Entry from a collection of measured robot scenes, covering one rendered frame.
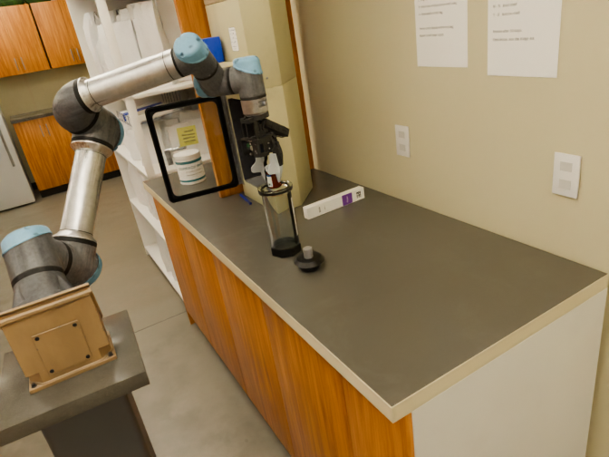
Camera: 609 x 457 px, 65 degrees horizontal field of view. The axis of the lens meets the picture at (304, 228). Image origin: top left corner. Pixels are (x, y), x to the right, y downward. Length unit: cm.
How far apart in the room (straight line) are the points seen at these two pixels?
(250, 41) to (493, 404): 132
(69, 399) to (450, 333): 87
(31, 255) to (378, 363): 84
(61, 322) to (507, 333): 100
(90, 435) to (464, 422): 89
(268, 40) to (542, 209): 104
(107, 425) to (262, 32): 129
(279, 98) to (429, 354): 109
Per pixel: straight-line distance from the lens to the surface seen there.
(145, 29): 297
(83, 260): 143
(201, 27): 209
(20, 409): 130
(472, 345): 113
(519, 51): 144
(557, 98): 139
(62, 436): 137
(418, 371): 106
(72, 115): 146
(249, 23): 176
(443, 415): 112
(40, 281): 127
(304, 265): 141
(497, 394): 124
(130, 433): 141
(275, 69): 180
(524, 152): 148
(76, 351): 128
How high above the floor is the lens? 165
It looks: 24 degrees down
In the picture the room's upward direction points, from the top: 9 degrees counter-clockwise
